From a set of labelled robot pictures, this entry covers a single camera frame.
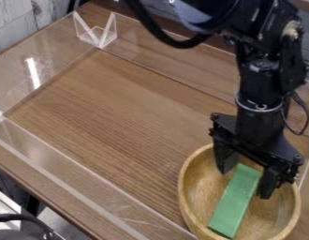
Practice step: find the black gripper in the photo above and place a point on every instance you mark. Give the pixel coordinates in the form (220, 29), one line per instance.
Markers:
(253, 133)

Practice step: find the green rectangular block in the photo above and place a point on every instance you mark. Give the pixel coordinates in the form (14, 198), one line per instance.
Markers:
(235, 201)

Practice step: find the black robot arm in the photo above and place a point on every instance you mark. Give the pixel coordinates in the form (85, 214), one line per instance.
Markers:
(265, 29)

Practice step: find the brown wooden bowl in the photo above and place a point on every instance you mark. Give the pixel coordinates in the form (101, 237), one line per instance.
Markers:
(269, 219)

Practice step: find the clear acrylic corner bracket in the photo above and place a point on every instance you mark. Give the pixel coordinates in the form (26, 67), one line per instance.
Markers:
(99, 36)

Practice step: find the black metal mount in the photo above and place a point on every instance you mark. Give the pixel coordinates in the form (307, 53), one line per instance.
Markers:
(48, 226)

